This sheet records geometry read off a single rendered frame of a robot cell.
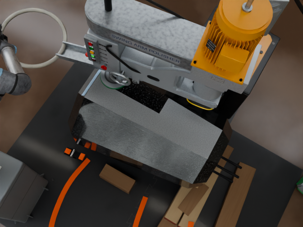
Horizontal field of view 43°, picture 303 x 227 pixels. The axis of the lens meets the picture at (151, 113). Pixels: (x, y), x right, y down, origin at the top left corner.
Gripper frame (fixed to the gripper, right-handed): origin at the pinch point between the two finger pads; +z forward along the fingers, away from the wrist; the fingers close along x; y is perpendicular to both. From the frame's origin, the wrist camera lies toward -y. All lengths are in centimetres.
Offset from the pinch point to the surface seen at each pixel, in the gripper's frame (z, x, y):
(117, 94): -3, 80, 48
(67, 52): -6.8, 46.8, 13.5
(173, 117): -7, 119, 71
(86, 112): 6, 57, 57
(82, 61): -17, 57, 27
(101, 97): -2, 69, 49
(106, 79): -4, 73, 37
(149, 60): -62, 97, 48
